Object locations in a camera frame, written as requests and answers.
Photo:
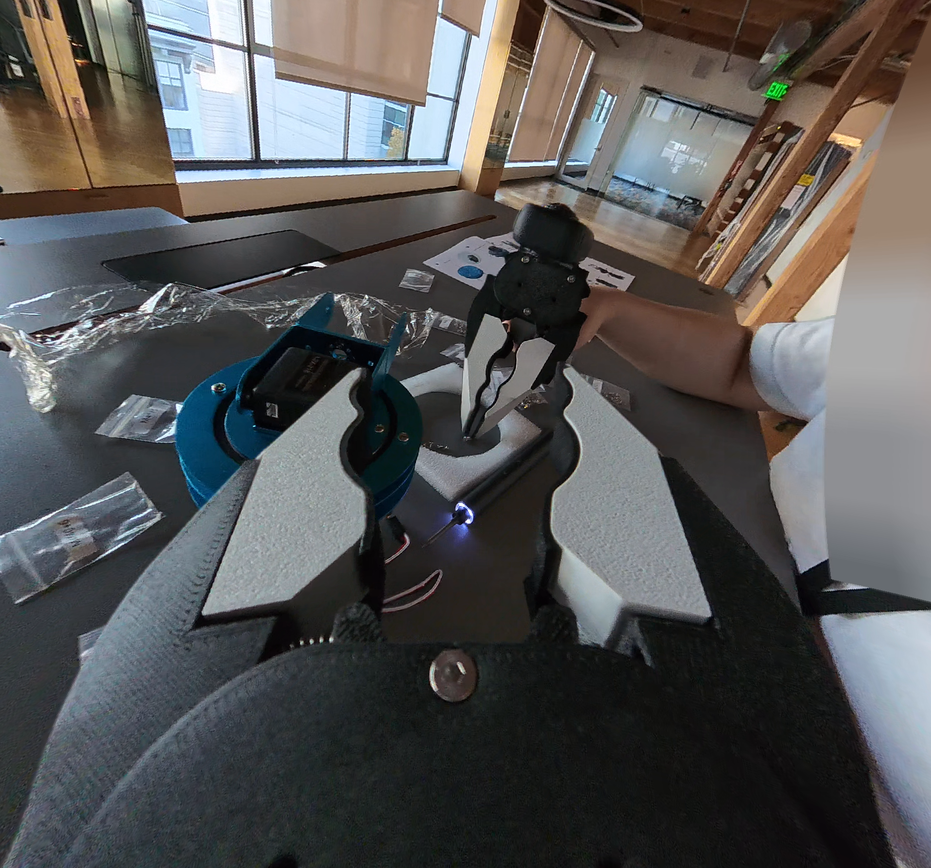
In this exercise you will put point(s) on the wooden beam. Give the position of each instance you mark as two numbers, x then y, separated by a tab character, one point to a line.
822	119

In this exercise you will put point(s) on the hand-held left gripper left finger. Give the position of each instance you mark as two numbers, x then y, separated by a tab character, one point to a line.
291	519

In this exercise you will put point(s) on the light grey desk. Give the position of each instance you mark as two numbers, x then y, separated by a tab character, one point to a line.
87	225

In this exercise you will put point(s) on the cluster of screw bags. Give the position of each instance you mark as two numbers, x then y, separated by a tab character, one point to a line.
609	392

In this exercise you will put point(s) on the blue robot arm base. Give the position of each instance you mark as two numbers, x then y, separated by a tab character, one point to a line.
207	417

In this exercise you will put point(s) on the white instruction sheet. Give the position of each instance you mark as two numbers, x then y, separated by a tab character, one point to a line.
458	257

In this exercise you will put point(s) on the small clear parts bag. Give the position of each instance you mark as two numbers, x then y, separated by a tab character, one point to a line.
138	417

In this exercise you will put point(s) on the wooden column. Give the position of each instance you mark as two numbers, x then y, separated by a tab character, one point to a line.
494	83

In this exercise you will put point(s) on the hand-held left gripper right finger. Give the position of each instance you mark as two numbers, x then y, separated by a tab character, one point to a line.
618	519

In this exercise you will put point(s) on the frosted glass partition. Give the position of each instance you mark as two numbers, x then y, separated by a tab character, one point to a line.
676	148

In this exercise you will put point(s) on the green exit sign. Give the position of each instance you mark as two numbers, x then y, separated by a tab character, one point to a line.
777	90

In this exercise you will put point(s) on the black electric screwdriver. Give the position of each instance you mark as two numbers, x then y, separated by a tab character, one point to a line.
502	483

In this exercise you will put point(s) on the white foam packing frame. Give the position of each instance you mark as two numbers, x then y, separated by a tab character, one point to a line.
465	472

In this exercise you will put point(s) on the wooden cabinet wall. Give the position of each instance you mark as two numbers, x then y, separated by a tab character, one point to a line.
43	83

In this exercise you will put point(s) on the window with roller blinds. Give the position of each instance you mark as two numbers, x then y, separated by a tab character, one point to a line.
305	126

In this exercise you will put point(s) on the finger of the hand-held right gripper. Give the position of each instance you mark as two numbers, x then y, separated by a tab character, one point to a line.
531	374
481	366

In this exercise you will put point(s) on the crumpled clear plastic wrap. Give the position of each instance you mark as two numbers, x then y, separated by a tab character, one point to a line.
174	301

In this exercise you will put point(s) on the person's right forearm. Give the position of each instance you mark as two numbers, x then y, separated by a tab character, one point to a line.
676	352

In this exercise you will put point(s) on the silver ventilation duct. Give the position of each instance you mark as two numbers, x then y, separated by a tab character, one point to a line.
785	43

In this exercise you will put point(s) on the beige roller blind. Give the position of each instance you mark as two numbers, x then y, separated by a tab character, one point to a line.
356	10

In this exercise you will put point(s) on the person's white shirt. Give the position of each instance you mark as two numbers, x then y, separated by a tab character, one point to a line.
796	497

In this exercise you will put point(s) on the clear bag with dark part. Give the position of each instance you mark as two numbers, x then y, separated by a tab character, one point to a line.
73	533

